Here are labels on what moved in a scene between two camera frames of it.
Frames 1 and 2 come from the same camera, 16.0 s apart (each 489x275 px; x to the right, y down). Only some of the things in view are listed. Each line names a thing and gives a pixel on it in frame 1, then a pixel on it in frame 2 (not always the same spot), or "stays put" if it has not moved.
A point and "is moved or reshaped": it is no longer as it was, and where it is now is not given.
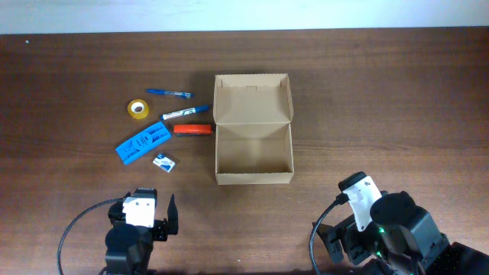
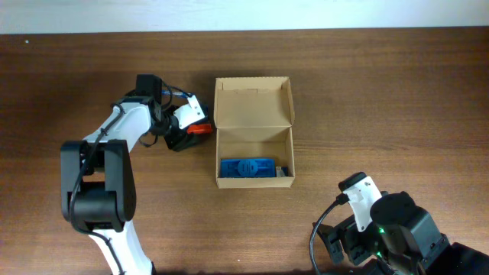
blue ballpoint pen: (174, 93) stays put
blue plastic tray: (143, 141) is moved or reshaped
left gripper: (161, 228) -> (182, 138)
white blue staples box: (163, 163) -> (281, 171)
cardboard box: (253, 115) stays put
